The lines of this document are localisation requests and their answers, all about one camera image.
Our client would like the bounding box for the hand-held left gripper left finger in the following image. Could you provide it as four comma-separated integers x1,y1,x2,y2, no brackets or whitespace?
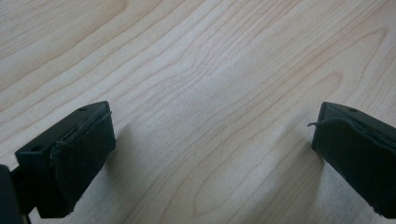
14,100,117,219

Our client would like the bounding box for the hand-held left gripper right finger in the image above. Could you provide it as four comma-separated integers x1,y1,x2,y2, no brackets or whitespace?
307,101,396,219

